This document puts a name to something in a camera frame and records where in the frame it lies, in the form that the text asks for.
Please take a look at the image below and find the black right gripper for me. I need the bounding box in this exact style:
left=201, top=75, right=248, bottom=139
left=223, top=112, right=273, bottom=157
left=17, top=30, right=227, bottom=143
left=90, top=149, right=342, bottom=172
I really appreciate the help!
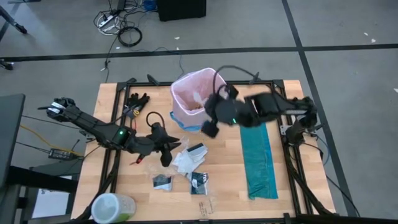
left=203, top=83, right=240, bottom=123

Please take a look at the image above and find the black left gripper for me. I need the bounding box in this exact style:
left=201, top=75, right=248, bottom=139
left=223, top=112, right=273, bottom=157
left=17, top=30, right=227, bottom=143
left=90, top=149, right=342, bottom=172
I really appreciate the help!
left=132, top=122, right=182, bottom=156

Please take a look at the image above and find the brown paper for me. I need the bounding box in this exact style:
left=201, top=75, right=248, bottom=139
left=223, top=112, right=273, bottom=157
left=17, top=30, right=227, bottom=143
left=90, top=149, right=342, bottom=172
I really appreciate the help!
left=185, top=100, right=206, bottom=110

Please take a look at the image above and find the white plastic trash bin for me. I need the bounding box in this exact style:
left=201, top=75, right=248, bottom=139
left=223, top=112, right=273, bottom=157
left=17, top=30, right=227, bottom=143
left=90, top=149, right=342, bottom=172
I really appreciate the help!
left=170, top=67, right=229, bottom=132

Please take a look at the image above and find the white plastic bag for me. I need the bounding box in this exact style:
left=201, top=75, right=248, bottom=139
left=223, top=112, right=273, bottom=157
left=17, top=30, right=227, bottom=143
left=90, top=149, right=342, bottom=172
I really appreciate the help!
left=172, top=142, right=209, bottom=175

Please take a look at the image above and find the clear plastic wrap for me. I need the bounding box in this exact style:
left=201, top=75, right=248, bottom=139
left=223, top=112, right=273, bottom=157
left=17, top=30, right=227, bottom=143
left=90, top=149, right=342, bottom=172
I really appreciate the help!
left=147, top=160, right=175, bottom=177

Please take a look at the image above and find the pink bag with blue drawstring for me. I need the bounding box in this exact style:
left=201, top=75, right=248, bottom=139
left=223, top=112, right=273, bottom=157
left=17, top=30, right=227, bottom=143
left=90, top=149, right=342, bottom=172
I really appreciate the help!
left=169, top=67, right=229, bottom=133

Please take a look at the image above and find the black and white card wrapper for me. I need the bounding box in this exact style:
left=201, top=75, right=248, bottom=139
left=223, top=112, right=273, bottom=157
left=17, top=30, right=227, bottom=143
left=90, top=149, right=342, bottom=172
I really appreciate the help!
left=152, top=174, right=173, bottom=192

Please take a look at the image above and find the black printed card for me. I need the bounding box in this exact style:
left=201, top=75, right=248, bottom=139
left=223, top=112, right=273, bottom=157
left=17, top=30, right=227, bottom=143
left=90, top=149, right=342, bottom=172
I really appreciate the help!
left=188, top=171, right=209, bottom=196

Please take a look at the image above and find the teal trash bag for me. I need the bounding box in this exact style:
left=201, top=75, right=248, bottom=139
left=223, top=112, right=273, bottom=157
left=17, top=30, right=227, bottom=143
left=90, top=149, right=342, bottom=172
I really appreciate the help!
left=239, top=122, right=279, bottom=201

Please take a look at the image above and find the black and yellow work glove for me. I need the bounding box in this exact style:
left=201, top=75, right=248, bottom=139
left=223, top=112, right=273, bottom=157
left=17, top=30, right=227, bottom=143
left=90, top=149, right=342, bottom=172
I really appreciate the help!
left=124, top=92, right=151, bottom=118

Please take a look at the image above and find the black spring clamp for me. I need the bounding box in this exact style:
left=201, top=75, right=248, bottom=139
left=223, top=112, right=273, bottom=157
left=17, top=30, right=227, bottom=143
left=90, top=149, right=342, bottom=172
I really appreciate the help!
left=146, top=73, right=160, bottom=86

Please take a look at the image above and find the white cylindrical wipes canister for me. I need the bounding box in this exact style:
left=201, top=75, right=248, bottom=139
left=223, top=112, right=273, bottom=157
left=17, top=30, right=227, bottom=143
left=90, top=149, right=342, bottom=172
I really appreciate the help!
left=90, top=192, right=137, bottom=224

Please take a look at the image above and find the black box on floor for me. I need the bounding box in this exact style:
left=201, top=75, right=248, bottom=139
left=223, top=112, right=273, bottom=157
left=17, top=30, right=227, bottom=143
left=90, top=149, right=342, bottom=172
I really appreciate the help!
left=156, top=0, right=207, bottom=22

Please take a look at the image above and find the white board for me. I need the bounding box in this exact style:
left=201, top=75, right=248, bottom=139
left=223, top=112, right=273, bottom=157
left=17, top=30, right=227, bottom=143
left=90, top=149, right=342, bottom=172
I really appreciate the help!
left=30, top=187, right=75, bottom=219

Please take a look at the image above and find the white power strip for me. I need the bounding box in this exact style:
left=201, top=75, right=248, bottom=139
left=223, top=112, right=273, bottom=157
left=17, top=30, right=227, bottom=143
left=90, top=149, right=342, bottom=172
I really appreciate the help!
left=98, top=14, right=116, bottom=29

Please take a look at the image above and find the black caster foot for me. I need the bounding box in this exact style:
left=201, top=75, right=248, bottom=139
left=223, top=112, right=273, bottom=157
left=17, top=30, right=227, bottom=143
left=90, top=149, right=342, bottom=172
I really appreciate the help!
left=0, top=58, right=15, bottom=71

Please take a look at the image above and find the black chair leg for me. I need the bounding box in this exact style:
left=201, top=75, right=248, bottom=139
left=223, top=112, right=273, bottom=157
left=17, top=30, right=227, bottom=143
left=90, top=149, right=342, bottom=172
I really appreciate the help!
left=0, top=5, right=28, bottom=35

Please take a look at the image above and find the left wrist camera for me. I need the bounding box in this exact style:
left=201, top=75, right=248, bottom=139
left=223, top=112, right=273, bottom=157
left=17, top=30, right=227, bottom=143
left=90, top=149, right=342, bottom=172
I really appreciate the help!
left=159, top=149, right=174, bottom=168

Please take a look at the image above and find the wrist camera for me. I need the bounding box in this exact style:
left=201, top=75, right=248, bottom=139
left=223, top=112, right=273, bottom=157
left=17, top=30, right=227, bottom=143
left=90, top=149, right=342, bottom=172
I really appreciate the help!
left=159, top=149, right=174, bottom=168
left=200, top=120, right=220, bottom=139

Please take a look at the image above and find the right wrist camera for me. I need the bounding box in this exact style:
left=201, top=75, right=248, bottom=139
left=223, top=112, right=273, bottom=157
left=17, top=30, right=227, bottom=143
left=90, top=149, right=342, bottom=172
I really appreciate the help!
left=200, top=120, right=220, bottom=139

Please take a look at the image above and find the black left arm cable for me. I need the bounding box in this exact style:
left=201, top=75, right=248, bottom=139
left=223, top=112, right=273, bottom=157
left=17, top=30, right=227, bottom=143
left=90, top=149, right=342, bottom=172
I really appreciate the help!
left=108, top=111, right=166, bottom=129

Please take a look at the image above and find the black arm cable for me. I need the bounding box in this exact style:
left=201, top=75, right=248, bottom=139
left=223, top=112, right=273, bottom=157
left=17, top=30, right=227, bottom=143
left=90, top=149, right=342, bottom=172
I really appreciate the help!
left=108, top=111, right=166, bottom=129
left=212, top=64, right=261, bottom=94

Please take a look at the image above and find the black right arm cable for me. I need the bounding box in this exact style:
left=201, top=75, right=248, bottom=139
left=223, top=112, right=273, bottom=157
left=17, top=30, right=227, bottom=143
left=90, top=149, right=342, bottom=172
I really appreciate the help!
left=212, top=64, right=261, bottom=94

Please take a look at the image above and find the black aluminium table frame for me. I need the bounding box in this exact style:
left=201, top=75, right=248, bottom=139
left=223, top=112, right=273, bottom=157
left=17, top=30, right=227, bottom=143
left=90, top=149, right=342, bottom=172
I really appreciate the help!
left=70, top=77, right=338, bottom=224

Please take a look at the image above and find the coiled black cable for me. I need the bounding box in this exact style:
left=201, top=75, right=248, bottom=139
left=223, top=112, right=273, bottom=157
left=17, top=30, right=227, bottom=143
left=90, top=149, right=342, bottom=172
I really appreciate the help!
left=117, top=26, right=144, bottom=49

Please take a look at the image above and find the yellow cable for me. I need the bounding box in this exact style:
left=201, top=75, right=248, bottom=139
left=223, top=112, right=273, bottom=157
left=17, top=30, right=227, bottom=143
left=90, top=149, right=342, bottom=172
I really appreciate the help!
left=19, top=124, right=85, bottom=157

